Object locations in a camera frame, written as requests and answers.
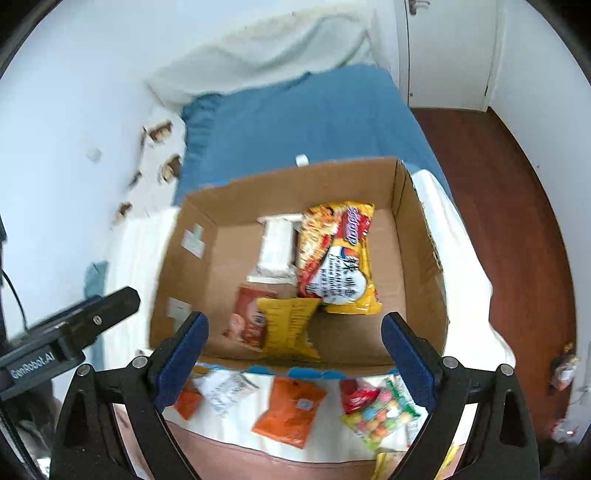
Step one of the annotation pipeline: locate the small orange snack packet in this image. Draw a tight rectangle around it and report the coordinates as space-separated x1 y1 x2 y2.
175 385 204 421

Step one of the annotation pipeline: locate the cardboard box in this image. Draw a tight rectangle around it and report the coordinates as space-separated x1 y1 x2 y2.
147 157 451 370

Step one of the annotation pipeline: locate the blue blanket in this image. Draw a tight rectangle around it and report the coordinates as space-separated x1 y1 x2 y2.
173 64 455 208

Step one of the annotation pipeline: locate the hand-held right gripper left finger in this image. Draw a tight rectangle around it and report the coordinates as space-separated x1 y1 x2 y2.
50 311 209 480

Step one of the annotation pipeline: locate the black cable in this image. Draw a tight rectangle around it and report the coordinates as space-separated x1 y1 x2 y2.
0 270 28 329

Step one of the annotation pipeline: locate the white wrapped packet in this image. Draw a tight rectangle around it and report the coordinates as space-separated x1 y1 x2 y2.
246 213 303 284

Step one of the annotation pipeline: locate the small red snack packet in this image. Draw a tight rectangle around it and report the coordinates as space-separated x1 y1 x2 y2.
341 377 384 415

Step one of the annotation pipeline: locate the yellow snack packet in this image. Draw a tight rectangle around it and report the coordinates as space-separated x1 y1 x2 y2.
255 296 322 361

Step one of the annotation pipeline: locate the bear print pillow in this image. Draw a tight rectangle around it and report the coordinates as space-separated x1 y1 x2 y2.
111 119 188 227

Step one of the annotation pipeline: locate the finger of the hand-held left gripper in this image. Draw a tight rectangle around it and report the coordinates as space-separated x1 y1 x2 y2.
60 287 140 344

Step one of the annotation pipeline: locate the crumpled plastic bag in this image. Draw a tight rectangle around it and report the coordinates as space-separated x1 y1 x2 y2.
549 342 578 393

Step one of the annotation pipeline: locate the colourful candy bag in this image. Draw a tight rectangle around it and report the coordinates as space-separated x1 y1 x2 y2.
341 374 423 452

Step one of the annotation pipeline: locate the large yellow noodle packet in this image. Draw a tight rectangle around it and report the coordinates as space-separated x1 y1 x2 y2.
295 202 384 315

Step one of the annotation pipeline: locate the yellow wrapper packet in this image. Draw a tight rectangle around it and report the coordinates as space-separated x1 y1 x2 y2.
372 443 458 480

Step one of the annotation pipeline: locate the white printed snack packet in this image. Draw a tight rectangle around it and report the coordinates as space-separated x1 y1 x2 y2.
191 369 257 418

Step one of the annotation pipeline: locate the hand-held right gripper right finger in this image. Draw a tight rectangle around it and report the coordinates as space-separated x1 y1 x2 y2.
381 311 541 480

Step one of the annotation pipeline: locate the striped cream blanket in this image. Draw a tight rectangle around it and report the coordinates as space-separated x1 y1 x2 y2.
88 168 518 457

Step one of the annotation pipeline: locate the white door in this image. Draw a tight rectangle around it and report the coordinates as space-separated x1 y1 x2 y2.
397 0 502 112

